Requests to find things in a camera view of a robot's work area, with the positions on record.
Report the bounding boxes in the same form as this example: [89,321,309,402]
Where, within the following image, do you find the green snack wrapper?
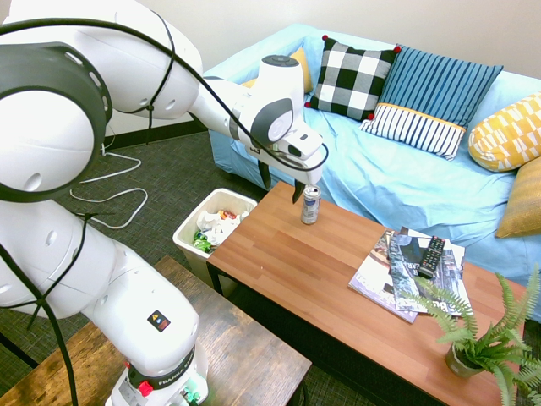
[193,230,213,255]

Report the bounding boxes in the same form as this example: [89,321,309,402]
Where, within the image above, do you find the mustard textured pillow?
[495,156,541,239]

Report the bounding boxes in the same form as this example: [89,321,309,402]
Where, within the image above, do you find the stack of magazines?
[347,230,420,325]

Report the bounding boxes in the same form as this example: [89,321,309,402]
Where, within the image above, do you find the light blue sofa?
[202,23,541,323]

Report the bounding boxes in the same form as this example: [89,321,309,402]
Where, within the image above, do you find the white plastic trash bin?
[172,188,259,299]

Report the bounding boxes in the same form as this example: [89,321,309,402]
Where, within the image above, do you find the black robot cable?
[0,19,331,406]

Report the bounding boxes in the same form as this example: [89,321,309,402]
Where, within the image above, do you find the wooden coffee table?
[205,181,534,406]

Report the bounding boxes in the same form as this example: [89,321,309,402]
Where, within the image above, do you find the plain yellow pillow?
[240,46,314,96]

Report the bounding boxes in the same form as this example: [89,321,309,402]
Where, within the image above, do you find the green fern plant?
[399,264,541,406]

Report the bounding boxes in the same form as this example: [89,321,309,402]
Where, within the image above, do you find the black metal stand leg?
[0,332,40,370]

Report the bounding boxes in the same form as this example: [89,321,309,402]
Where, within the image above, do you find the dark cover magazine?
[388,232,473,318]

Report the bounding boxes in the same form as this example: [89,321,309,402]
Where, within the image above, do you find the yellow white patterned pillow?
[467,91,541,173]

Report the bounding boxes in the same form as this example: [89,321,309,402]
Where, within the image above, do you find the crumpled white paper trash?
[196,210,238,247]

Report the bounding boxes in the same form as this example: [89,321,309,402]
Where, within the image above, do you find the black white checked pillow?
[303,34,402,123]

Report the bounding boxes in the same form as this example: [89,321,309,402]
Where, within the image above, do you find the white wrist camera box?
[281,125,325,162]

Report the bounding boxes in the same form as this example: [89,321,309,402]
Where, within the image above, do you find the blue striped pillow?
[358,44,505,162]

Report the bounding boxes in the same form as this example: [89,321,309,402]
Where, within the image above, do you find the silver blue drink can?
[300,185,323,227]

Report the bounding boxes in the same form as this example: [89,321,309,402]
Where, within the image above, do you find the white floor cable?
[69,143,150,231]

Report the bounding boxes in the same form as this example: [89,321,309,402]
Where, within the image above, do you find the black remote control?
[418,235,447,280]

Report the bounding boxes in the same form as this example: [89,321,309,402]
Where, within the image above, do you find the grey plant pot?
[445,340,487,379]

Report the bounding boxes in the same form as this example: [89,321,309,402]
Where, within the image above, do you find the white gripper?
[249,142,325,206]

